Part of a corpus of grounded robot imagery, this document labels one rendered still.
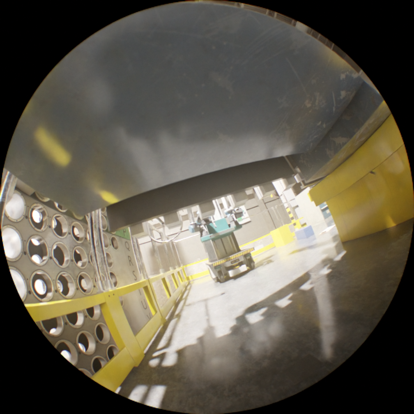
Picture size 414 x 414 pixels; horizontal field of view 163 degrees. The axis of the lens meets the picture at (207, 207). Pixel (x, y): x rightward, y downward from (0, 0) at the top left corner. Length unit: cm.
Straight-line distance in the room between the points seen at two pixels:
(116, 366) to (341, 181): 146
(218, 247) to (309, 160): 190
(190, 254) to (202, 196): 756
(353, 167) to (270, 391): 106
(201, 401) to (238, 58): 79
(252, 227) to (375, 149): 835
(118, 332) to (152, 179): 65
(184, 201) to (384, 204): 137
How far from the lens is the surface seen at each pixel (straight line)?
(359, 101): 69
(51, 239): 159
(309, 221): 452
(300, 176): 97
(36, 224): 225
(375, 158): 97
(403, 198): 131
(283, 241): 338
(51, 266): 153
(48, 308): 52
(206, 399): 55
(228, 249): 241
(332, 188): 112
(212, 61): 27
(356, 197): 140
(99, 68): 26
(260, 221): 913
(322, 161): 77
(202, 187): 67
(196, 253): 814
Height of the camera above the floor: 43
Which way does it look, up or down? 18 degrees up
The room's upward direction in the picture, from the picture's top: 20 degrees counter-clockwise
